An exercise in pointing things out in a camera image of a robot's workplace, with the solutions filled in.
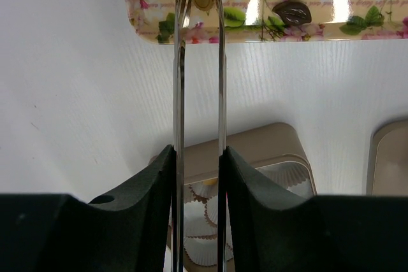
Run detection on dark leaf chocolate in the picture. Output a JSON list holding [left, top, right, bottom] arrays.
[[272, 0, 312, 26]]

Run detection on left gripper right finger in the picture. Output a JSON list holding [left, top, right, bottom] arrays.
[[220, 149, 407, 271]]

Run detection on metal tongs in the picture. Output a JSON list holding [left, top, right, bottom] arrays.
[[171, 0, 227, 271]]

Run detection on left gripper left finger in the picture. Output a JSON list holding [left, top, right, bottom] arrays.
[[1, 146, 175, 271]]

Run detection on gold tin box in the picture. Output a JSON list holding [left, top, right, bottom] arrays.
[[183, 123, 316, 271]]

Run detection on floral tray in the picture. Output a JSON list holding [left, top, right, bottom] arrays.
[[119, 0, 408, 45]]

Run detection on gold tin lid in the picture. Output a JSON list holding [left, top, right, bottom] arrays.
[[366, 118, 407, 197]]

